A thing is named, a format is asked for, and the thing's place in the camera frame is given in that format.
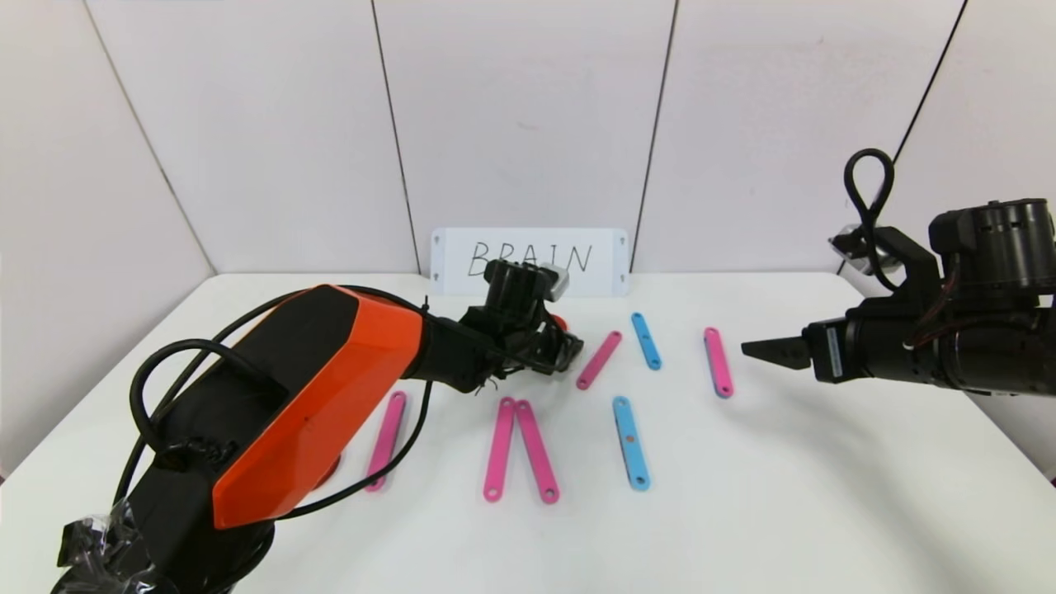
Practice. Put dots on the light blue long flat bar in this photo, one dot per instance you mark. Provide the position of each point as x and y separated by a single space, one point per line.
631 450

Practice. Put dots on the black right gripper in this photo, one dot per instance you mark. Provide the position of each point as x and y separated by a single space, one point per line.
827 352

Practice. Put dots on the small red curved piece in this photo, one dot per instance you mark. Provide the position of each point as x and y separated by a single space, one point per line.
559 322

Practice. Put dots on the pink bar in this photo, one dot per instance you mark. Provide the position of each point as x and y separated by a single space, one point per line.
388 429
718 363
500 450
599 360
536 450

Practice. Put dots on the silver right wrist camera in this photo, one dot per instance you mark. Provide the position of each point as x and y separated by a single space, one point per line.
850 243

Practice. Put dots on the light blue medium flat bar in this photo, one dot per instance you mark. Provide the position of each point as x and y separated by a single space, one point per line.
646 340

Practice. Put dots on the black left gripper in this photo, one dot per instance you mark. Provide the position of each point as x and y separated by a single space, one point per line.
551 346

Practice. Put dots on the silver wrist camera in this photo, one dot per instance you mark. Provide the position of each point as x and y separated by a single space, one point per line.
850 243
557 282

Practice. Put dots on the white sign reading BRAIN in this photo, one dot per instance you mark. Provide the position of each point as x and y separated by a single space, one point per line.
450 247

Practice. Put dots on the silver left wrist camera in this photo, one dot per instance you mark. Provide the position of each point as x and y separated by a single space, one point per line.
557 282

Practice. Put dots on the orange and black left arm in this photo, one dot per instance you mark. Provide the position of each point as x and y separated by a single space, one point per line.
313 396

